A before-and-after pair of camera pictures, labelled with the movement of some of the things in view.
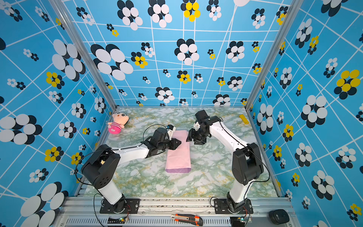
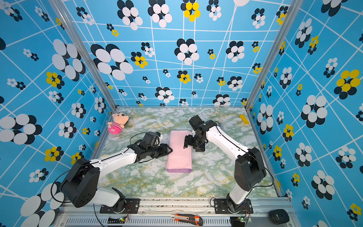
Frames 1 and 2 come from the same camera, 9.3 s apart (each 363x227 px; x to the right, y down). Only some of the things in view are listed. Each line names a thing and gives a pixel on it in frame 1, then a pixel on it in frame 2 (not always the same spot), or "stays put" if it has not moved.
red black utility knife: [191, 219] stays put
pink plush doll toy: [120, 119] stays put
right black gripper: [191, 135] -> [188, 142]
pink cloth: [178, 160] stays put
